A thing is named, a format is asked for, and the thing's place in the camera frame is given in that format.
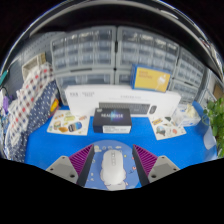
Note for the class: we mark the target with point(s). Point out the light wooden box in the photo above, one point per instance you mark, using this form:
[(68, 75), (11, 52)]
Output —
[(33, 63)]

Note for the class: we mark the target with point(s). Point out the white keyboard packaging box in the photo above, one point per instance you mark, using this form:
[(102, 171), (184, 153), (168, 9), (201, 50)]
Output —
[(113, 95)]

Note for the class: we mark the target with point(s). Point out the green leafy plant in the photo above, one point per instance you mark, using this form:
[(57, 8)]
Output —
[(216, 113)]

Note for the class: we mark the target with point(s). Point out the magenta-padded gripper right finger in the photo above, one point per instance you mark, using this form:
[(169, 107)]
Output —
[(161, 166)]

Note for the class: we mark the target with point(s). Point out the cartoon sticker sheet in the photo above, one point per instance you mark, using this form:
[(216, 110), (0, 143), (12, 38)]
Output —
[(166, 128)]

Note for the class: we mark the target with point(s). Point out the yellow blue-edged box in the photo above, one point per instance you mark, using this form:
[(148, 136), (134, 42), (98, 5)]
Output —
[(151, 79)]

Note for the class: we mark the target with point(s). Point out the white plant pot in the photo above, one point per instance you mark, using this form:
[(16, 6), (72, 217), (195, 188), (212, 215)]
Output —
[(210, 138)]

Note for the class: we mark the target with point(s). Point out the navy polka dot cloth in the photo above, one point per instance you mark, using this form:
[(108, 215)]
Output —
[(38, 116)]

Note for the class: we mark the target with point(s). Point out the red blue checked cloth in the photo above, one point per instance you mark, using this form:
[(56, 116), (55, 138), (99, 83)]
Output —
[(30, 96)]

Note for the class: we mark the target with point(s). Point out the cream disposable glove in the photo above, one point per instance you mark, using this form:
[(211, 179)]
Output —
[(190, 110)]

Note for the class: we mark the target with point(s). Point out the grey white computer mouse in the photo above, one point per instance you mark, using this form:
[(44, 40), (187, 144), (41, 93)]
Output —
[(113, 168)]

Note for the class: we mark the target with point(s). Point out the small black camera box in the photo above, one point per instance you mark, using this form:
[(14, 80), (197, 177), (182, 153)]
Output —
[(111, 118)]

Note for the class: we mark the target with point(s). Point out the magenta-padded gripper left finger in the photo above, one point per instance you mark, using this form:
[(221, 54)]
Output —
[(63, 166)]

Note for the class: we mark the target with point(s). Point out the food sticker sheet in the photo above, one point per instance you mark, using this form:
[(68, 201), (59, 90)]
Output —
[(68, 123)]

